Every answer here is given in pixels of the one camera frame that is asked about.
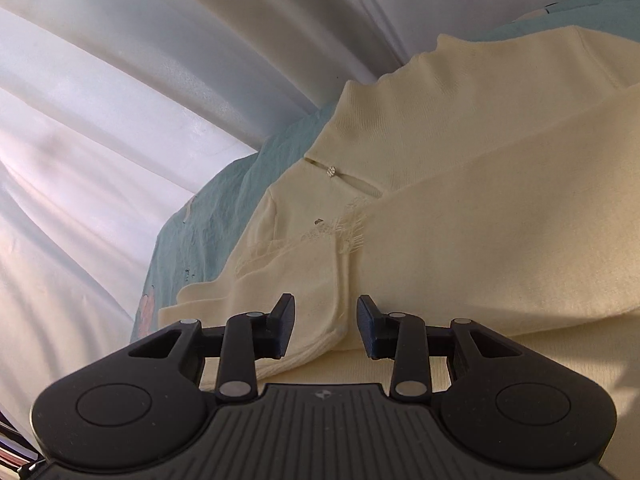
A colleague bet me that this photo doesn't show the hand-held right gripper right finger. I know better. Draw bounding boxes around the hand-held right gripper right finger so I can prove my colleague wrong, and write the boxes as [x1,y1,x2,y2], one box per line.
[356,295,521,404]

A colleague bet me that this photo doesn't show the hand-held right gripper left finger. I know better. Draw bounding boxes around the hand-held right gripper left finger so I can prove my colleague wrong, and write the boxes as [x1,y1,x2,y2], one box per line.
[129,294,296,404]

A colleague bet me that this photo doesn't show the cream knit sweater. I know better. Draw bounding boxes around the cream knit sweater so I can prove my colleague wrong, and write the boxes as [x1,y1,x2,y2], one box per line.
[159,25,640,480]

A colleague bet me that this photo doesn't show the teal mushroom print bed sheet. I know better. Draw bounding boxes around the teal mushroom print bed sheet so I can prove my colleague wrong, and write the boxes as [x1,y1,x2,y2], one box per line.
[131,0,640,341]

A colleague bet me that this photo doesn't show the white curtain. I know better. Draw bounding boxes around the white curtain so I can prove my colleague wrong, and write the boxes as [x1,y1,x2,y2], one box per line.
[0,0,640,426]

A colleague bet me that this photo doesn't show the dark striped object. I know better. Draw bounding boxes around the dark striped object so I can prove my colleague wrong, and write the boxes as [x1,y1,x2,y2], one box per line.
[0,407,38,480]

